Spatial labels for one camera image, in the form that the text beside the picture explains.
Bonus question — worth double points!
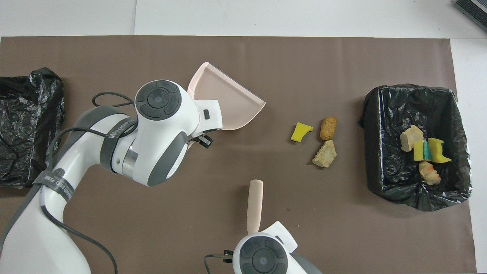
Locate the grey ribbed device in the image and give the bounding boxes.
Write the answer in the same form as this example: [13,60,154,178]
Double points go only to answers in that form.
[453,0,487,33]

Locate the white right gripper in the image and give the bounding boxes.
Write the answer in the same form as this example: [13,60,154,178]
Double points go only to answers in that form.
[223,221,298,264]

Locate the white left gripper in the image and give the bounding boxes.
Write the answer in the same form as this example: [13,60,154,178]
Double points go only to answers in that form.
[192,100,224,149]

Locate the brown bread roll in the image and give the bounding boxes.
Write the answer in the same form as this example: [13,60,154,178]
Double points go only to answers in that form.
[320,116,338,142]

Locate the brown paper table mat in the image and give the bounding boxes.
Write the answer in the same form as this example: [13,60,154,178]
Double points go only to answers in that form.
[0,36,477,274]

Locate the yellow sponge piece green layer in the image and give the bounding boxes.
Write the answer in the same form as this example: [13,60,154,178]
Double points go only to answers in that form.
[414,140,432,162]

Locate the bin with black bag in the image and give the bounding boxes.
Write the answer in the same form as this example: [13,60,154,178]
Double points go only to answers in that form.
[0,68,66,189]
[358,84,472,212]

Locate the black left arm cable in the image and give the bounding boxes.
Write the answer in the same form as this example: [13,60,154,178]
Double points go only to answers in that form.
[40,91,135,274]

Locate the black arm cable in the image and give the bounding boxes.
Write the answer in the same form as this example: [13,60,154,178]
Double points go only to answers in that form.
[204,254,225,274]
[40,91,135,274]

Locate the pink plastic dustpan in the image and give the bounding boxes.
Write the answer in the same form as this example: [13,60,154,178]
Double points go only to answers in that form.
[187,62,266,144]

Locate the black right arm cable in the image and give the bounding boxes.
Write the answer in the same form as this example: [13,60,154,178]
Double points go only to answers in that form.
[204,254,225,274]

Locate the striped croissant piece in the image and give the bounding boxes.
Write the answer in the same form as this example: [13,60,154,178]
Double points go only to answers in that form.
[419,161,442,186]

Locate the beige bread chunk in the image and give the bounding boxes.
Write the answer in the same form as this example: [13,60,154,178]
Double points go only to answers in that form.
[312,140,337,168]
[399,125,425,153]

